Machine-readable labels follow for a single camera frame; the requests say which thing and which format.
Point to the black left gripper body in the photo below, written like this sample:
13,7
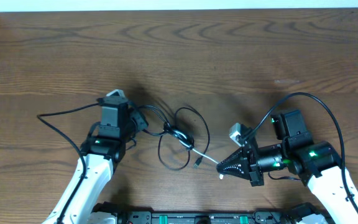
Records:
113,101

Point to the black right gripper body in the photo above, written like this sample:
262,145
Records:
256,175

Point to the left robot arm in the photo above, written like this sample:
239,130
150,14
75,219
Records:
99,155

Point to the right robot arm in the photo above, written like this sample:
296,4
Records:
316,165

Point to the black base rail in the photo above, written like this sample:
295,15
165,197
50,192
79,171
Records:
110,213

